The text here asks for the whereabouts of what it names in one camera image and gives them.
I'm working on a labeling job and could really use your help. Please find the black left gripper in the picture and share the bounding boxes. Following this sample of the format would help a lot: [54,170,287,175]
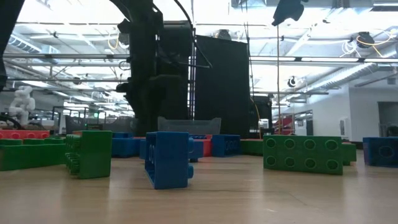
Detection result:
[116,12,193,136]

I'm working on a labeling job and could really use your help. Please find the grey translucent plastic bin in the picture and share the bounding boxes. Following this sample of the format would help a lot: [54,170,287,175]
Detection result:
[157,116,222,136]
[65,114,137,134]

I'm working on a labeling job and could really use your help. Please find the blue 2x4 toy brick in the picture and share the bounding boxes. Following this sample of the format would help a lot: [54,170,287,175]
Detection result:
[211,134,242,157]
[111,132,141,158]
[144,131,195,190]

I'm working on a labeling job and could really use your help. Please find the green 2x4 toy brick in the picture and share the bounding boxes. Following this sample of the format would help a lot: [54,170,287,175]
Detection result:
[262,134,344,175]
[0,136,67,172]
[64,130,113,180]
[239,139,264,156]

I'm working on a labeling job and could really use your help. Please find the orange 2x4 toy brick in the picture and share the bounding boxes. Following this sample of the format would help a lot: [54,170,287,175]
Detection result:
[194,134,214,157]
[0,129,50,140]

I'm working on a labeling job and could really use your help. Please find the thin vertical metal pole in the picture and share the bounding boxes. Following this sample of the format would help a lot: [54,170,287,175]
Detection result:
[275,24,280,135]

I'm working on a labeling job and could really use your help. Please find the red rack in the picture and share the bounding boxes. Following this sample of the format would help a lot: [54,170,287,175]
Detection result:
[273,114,295,135]

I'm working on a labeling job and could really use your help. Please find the white robot figure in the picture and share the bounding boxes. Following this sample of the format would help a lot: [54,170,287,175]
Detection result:
[8,86,36,125]

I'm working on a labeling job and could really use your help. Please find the green 2x2 toy brick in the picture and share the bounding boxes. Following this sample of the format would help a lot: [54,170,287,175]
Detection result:
[341,142,358,166]

